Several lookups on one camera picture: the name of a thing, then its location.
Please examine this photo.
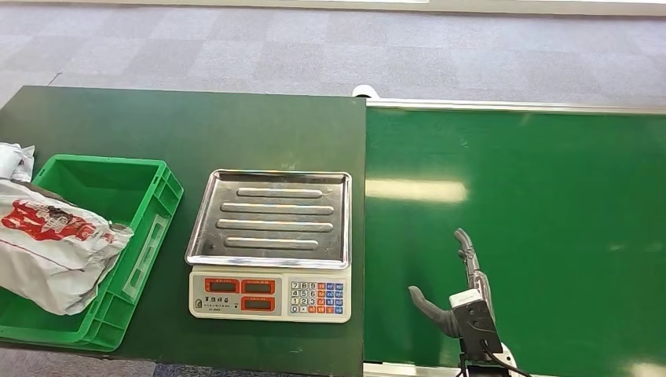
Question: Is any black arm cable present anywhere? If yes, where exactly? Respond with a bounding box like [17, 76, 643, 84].
[481, 339, 532, 377]

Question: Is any white crumpled plastic bag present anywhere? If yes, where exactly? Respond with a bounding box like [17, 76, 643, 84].
[0, 142, 36, 184]

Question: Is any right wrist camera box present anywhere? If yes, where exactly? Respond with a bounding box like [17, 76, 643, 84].
[448, 288, 504, 361]

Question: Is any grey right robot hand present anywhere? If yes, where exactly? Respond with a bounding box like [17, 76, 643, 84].
[408, 228, 496, 339]

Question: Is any green plastic crate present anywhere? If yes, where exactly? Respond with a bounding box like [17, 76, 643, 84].
[0, 153, 185, 353]

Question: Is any white plastic package red print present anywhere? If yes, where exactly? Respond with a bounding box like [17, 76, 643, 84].
[0, 178, 135, 317]

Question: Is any white electronic scale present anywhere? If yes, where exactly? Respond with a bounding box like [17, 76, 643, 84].
[185, 169, 353, 324]

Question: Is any stainless steel scale tray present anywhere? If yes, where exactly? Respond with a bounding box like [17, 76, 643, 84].
[185, 169, 353, 270]

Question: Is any steel conveyor side rail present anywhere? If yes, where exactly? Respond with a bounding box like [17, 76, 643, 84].
[366, 97, 666, 116]
[362, 362, 465, 377]

